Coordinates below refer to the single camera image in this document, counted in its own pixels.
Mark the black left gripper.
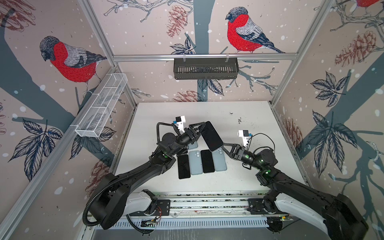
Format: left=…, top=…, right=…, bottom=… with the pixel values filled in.
left=169, top=122, right=204, bottom=157

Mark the pale blue phone case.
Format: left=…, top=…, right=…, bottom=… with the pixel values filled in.
left=188, top=142, right=199, bottom=150
left=212, top=148, right=227, bottom=172

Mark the pale green phone case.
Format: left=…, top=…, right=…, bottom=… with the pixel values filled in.
left=188, top=151, right=203, bottom=175

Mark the phone with black screen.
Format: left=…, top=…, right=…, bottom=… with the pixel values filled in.
left=178, top=154, right=191, bottom=180

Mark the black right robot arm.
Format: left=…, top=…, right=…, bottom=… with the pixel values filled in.
left=222, top=143, right=369, bottom=240

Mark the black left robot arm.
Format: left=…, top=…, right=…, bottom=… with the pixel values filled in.
left=82, top=122, right=206, bottom=230

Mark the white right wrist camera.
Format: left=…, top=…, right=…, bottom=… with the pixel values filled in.
left=238, top=130, right=252, bottom=148

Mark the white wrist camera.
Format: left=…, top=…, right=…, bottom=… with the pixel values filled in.
left=238, top=130, right=252, bottom=148
left=173, top=116, right=186, bottom=136

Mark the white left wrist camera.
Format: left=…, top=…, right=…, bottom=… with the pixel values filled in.
left=173, top=116, right=186, bottom=136

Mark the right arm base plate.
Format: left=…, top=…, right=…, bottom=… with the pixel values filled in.
left=247, top=198, right=288, bottom=216

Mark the black wall basket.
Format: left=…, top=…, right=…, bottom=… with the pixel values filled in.
left=174, top=58, right=239, bottom=80

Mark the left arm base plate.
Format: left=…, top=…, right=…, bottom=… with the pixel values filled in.
left=130, top=200, right=171, bottom=217

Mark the white wire mesh basket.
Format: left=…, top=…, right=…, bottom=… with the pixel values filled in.
left=75, top=73, right=128, bottom=138

